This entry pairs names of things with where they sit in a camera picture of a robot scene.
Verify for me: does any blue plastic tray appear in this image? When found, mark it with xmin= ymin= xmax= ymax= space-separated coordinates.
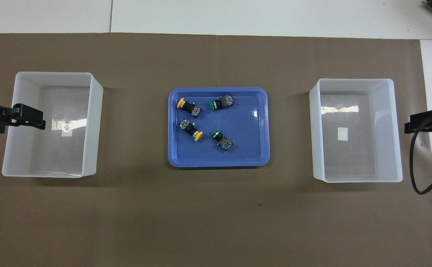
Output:
xmin=168 ymin=87 xmax=271 ymax=168

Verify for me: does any green push button switch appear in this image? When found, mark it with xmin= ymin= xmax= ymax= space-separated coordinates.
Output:
xmin=210 ymin=128 xmax=234 ymax=152
xmin=209 ymin=95 xmax=235 ymax=112

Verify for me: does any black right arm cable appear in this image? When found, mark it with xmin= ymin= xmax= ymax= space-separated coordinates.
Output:
xmin=409 ymin=109 xmax=432 ymax=195

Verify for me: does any translucent white plastic box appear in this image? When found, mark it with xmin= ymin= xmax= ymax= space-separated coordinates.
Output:
xmin=309 ymin=78 xmax=403 ymax=183
xmin=2 ymin=72 xmax=104 ymax=178

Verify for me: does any yellow push button switch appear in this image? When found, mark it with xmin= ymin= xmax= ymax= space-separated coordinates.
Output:
xmin=179 ymin=118 xmax=204 ymax=142
xmin=177 ymin=97 xmax=202 ymax=118

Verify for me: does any brown paper table mat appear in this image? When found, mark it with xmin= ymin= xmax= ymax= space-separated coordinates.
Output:
xmin=0 ymin=33 xmax=432 ymax=267

